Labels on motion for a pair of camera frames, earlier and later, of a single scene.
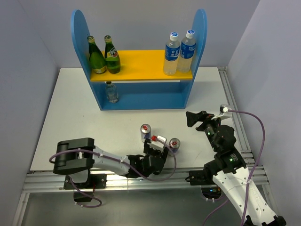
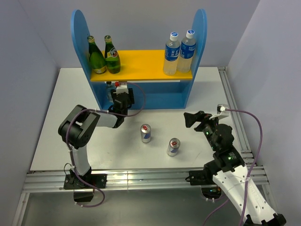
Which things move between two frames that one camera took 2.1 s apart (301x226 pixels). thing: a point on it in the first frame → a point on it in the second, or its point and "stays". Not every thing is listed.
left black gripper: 147,148 → 130,99
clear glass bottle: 111,92 stays
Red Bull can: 174,144 stays
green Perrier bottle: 112,59 stays
